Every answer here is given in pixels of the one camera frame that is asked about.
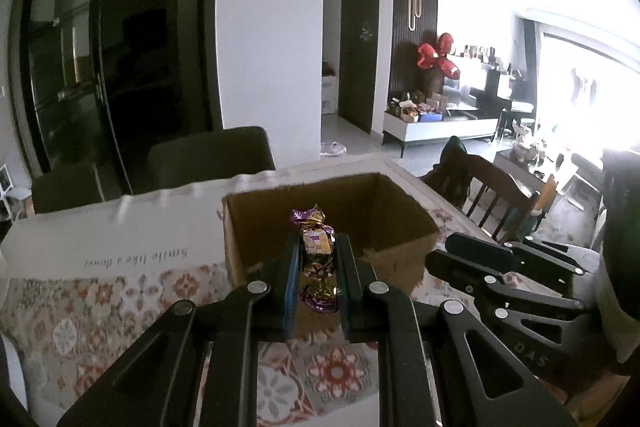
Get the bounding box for sliding glass door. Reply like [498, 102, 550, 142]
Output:
[9, 0, 224, 198]

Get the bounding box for dark green cloth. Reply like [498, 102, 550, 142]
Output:
[431, 135, 474, 208]

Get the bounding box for dark green chair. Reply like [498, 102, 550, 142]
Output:
[30, 161, 132, 214]
[147, 126, 277, 190]

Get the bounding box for dark hallway door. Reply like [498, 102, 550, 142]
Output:
[339, 0, 381, 134]

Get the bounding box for wooden spindle chair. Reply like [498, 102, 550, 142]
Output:
[421, 142, 544, 244]

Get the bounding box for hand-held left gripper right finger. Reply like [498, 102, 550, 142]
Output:
[335, 234, 579, 427]

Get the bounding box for person's right forearm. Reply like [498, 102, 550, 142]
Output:
[562, 373, 637, 420]

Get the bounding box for cardboard box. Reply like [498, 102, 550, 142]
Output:
[221, 172, 442, 343]

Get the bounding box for white box on floor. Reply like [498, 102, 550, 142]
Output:
[321, 74, 337, 116]

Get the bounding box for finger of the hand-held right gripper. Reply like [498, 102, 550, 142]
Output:
[444, 232, 603, 298]
[424, 249, 627, 404]

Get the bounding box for white sideboard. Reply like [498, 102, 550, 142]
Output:
[382, 108, 502, 158]

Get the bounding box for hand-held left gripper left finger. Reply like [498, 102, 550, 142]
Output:
[55, 234, 304, 427]

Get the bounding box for shelf of bottles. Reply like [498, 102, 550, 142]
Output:
[452, 44, 522, 78]

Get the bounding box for grey sofa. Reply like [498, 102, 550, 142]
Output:
[442, 79, 482, 108]

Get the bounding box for red foil balloons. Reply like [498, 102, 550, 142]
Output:
[417, 34, 464, 80]

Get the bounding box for purple gold candy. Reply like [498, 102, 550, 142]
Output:
[291, 205, 342, 316]

